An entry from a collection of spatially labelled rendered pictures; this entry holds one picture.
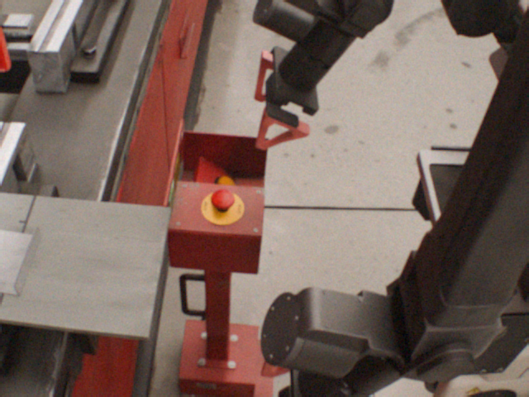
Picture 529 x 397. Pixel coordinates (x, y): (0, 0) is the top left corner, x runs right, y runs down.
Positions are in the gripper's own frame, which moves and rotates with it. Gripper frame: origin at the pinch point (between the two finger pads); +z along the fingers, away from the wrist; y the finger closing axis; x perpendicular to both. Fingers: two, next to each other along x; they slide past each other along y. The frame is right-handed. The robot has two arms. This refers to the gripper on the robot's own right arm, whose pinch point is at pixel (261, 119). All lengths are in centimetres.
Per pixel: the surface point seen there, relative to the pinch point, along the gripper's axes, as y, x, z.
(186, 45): -76, 5, 47
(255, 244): 4.7, 11.2, 21.2
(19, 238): 21.9, -27.1, 13.1
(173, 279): -35, 28, 98
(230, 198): -0.9, 4.9, 18.5
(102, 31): -33.6, -22.0, 21.5
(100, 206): 16.5, -18.5, 9.0
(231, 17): -172, 42, 90
